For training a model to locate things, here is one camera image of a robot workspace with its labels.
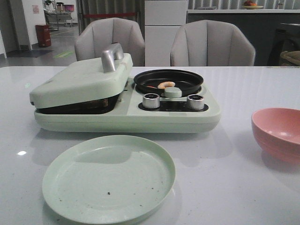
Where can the shrimp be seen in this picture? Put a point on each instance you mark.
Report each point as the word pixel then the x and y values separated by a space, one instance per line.
pixel 167 84

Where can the green breakfast maker lid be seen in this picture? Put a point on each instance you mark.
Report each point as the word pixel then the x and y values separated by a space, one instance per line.
pixel 82 81

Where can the pink bowl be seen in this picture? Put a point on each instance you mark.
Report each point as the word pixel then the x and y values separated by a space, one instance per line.
pixel 277 131

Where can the toast slice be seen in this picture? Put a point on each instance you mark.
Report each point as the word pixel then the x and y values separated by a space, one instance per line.
pixel 99 103

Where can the green breakfast maker base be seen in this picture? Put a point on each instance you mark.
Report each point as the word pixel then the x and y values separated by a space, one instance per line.
pixel 129 118

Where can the left silver knob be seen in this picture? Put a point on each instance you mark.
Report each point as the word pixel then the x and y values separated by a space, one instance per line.
pixel 151 101

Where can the silver knob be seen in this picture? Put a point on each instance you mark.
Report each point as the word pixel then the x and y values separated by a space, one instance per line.
pixel 195 102
pixel 151 101

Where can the right silver knob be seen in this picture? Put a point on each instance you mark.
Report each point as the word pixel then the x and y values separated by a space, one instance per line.
pixel 195 102

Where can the black round frying pan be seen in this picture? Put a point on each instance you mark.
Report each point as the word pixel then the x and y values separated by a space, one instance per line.
pixel 188 82

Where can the light green plate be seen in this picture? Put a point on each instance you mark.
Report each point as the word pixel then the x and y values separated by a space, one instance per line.
pixel 109 180

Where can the right beige armchair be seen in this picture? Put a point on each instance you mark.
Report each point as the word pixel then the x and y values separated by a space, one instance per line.
pixel 211 43

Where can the beige armchair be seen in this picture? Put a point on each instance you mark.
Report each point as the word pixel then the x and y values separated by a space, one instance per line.
pixel 101 33
pixel 211 43

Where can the left beige armchair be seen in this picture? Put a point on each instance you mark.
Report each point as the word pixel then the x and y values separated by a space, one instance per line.
pixel 101 33

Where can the white refrigerator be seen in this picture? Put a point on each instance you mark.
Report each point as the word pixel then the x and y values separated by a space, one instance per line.
pixel 162 20

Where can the red trash bin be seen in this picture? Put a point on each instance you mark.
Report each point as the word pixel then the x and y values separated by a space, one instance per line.
pixel 43 35

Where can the dark kitchen counter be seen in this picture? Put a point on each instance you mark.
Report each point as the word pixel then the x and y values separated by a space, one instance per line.
pixel 270 31

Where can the fruit bowl on counter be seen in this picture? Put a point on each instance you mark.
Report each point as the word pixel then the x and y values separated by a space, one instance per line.
pixel 249 4

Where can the beige cushion at right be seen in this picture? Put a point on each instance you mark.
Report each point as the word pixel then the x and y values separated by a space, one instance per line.
pixel 289 58

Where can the green pan handle knob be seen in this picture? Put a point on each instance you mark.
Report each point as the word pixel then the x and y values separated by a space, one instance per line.
pixel 172 92

